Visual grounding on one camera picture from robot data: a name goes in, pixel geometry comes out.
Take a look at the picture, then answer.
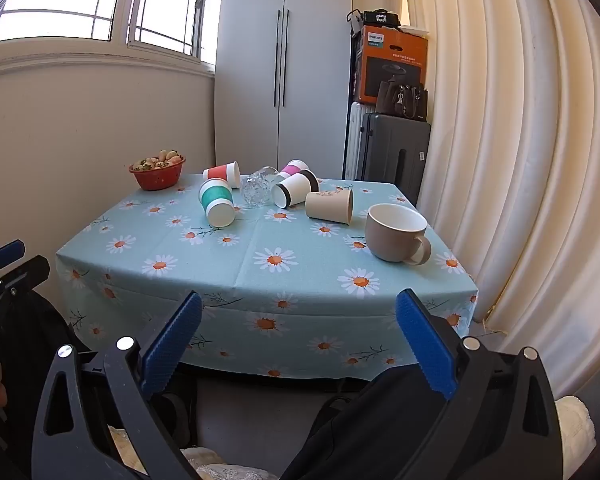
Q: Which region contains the black band paper cup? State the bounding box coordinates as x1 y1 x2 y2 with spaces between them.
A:
271 169 320 209

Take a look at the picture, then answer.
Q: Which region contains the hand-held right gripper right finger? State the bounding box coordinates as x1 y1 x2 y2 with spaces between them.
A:
395 288 567 480

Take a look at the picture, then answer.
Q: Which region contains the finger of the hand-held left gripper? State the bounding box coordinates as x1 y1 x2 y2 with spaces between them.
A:
0 239 26 275
0 255 51 306

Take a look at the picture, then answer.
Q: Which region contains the black camera bag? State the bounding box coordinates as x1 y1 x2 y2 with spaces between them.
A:
347 8 402 36

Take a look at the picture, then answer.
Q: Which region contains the cream curtain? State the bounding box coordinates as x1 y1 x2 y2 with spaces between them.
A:
402 0 600 403

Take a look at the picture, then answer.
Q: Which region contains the orange cardboard box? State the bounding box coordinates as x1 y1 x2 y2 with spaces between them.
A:
352 25 429 106

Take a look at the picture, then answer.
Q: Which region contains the red band paper cup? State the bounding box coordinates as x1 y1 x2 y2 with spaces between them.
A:
202 161 242 189

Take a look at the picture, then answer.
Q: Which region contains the blue daisy print tablecloth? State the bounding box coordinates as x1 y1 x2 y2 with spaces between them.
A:
55 174 479 380

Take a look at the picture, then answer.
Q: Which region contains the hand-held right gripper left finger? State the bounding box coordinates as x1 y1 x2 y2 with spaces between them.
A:
31 290 203 480

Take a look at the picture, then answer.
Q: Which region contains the pile of toy fruits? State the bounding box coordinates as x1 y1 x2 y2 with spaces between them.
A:
132 149 183 171

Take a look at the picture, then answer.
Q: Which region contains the white suitcase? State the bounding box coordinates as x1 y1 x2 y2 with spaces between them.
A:
344 101 377 181

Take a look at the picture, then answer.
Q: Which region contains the dark grey suitcase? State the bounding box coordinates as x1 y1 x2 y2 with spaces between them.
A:
360 112 432 207

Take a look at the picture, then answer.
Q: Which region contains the white fluffy cloth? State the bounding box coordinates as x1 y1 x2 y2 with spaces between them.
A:
554 395 597 480

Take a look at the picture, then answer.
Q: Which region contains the red plastic bowl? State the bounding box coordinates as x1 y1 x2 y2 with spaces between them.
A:
128 156 186 191

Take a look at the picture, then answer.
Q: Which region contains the clear cut glass cup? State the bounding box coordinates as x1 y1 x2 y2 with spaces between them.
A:
239 165 279 208

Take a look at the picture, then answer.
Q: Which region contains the brown ceramic mug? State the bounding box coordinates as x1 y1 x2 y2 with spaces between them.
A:
364 203 432 266

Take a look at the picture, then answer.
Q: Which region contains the black handbag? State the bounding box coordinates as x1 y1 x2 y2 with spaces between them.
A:
376 80 429 122

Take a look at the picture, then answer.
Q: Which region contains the white lace cloth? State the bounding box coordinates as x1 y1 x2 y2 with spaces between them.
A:
180 447 281 480

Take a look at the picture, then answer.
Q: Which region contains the green band paper cup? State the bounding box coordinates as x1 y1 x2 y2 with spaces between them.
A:
198 178 235 228

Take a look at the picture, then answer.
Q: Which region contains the beige paper cup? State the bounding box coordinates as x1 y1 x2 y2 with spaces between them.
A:
305 187 354 225

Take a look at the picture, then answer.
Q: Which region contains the white frame window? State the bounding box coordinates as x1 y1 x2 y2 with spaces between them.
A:
0 0 228 59

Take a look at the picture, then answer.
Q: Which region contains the person's right leg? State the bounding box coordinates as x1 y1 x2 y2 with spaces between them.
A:
279 355 471 480

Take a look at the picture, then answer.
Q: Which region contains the pink band paper cup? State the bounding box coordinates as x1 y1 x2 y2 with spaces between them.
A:
278 159 311 180

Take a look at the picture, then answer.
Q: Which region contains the grey wardrobe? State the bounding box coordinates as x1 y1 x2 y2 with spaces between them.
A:
214 0 353 181

